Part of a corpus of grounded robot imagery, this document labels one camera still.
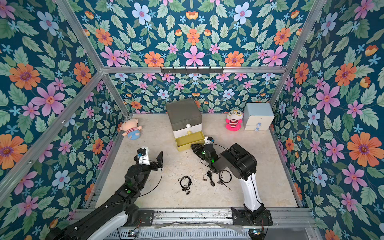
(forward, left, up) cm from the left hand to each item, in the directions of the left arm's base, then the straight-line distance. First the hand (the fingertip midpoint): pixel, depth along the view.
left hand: (155, 151), depth 80 cm
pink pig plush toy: (+25, +22, -9) cm, 34 cm away
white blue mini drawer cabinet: (+26, -67, -7) cm, 73 cm away
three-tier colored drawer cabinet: (+17, -17, +2) cm, 25 cm away
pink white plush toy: (+28, -51, -11) cm, 59 cm away
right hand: (+10, -19, -12) cm, 25 cm away
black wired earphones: (-12, -15, -17) cm, 26 cm away
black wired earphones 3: (-13, -36, -17) cm, 42 cm away
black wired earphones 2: (-9, -29, -16) cm, 34 cm away
